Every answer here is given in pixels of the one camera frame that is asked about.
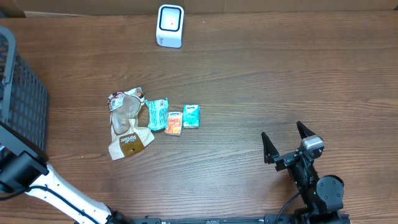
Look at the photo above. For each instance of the orange tissue pack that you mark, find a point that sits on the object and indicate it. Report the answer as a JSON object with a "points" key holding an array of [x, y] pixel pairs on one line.
{"points": [[174, 123]]}

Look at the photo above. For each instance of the teal snack pack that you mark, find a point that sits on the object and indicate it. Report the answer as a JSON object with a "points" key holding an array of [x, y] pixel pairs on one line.
{"points": [[158, 111]]}

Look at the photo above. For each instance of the brown paper pastry bag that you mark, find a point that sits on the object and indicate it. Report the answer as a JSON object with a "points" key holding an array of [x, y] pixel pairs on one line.
{"points": [[127, 138]]}

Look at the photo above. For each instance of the teal tissue pack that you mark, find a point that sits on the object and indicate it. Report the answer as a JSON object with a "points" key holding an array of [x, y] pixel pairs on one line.
{"points": [[191, 116]]}

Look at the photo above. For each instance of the white barcode scanner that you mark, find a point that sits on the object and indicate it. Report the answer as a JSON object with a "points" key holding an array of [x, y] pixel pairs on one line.
{"points": [[170, 26]]}

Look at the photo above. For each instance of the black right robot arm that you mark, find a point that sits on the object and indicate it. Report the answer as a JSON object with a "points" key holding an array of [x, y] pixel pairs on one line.
{"points": [[319, 199]]}

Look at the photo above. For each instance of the dark mesh basket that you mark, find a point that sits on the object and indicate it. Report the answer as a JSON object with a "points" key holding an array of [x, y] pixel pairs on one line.
{"points": [[24, 97]]}

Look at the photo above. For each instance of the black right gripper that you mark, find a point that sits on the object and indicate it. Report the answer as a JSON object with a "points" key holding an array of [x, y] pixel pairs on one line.
{"points": [[284, 160]]}

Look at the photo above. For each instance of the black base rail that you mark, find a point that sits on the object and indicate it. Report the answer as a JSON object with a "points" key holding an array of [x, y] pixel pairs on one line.
{"points": [[217, 221]]}

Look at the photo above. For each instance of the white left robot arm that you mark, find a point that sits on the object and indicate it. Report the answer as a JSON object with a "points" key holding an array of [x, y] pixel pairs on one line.
{"points": [[25, 170]]}

